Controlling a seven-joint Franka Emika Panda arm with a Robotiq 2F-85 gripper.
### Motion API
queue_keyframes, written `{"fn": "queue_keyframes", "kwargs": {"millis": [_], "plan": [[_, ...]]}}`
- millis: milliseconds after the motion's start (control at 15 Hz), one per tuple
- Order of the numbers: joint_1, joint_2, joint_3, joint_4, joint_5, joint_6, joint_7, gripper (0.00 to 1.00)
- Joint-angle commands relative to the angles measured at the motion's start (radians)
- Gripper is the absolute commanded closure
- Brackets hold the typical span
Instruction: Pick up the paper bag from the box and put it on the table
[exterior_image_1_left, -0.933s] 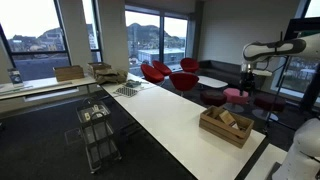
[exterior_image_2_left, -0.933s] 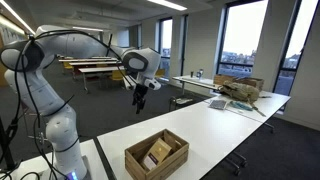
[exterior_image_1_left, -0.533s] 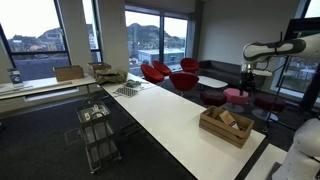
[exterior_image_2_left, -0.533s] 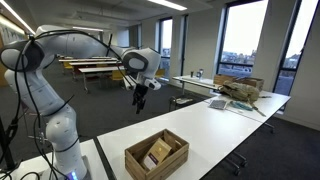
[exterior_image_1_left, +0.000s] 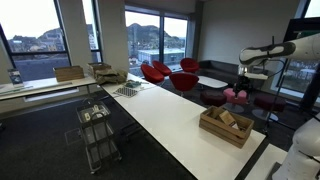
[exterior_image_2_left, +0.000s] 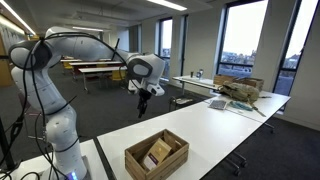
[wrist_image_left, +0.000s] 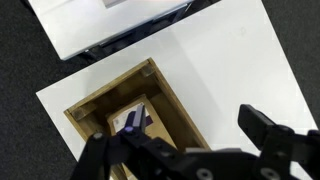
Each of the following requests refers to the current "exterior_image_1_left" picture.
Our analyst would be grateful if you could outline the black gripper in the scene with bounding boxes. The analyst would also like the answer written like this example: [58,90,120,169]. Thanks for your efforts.
[233,75,253,99]

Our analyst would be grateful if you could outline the closed wooden box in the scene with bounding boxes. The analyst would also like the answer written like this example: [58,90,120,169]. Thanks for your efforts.
[52,65,85,83]

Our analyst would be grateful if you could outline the pink stool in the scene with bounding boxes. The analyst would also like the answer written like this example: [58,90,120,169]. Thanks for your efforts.
[222,87,250,114]

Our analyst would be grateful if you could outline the small brown carton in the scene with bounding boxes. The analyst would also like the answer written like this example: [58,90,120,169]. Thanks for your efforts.
[218,110,241,131]

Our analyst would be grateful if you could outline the dark maroon pouf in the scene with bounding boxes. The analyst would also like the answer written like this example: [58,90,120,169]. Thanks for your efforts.
[199,90,228,108]

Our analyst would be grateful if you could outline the maroon stool with white base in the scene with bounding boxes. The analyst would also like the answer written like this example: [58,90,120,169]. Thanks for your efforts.
[251,93,287,122]

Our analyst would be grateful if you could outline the white coffee table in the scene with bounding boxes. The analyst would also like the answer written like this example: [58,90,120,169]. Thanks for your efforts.
[196,75,229,90]

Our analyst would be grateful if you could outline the dark grey sofa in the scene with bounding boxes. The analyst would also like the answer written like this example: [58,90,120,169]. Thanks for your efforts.
[198,59,268,90]

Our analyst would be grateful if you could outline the black tripod stand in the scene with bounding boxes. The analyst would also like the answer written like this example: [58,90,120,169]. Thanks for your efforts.
[262,35,301,135]

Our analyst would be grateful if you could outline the red lounge chair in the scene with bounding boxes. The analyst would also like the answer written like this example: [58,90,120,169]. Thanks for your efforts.
[179,57,201,74]
[140,63,165,85]
[152,59,173,77]
[168,72,200,93]

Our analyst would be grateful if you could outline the black shelf unit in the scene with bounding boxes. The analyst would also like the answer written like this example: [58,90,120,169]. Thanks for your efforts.
[283,17,320,44]

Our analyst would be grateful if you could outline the green folded cloth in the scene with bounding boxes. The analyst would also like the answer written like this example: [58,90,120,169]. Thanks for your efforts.
[124,79,143,89]

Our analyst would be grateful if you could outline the black white checkered mat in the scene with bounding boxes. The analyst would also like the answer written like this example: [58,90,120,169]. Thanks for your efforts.
[114,86,139,98]

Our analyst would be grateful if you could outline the olive green cloth bundle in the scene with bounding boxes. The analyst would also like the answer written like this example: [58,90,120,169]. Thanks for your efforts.
[94,68,129,86]

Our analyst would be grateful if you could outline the open wooden slat crate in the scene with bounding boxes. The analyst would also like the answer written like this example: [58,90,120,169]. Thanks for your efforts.
[87,61,113,78]

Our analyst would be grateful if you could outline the white side desk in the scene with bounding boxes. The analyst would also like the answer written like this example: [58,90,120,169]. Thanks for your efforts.
[0,74,98,102]

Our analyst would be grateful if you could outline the standing dark brochure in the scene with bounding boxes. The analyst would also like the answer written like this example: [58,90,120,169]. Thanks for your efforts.
[6,68,25,88]

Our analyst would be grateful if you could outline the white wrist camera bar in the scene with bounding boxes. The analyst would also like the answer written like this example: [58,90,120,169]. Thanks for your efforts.
[244,72,270,81]

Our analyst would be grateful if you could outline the wooden crate with handle slot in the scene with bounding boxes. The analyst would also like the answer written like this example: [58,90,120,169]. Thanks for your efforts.
[198,105,255,150]

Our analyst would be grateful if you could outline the metal wire trolley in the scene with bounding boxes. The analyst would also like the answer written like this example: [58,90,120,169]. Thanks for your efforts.
[75,99,123,175]

